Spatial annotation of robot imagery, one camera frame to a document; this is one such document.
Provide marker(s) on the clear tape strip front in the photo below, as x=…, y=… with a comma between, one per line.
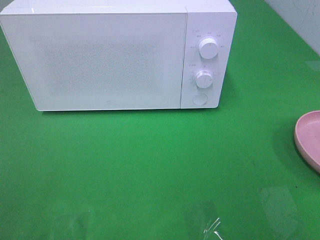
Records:
x=211, y=231

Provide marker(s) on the pink round plate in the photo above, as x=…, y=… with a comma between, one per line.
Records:
x=307, y=138

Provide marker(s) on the white microwave door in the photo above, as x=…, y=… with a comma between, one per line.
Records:
x=73, y=62

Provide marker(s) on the white upper power knob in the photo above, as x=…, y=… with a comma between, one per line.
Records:
x=208, y=48

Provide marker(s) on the round door release button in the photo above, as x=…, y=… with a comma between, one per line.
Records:
x=200, y=99

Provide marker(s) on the white microwave oven body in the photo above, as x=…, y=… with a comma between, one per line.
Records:
x=204, y=19

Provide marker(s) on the white lower timer knob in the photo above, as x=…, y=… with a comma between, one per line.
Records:
x=204, y=79

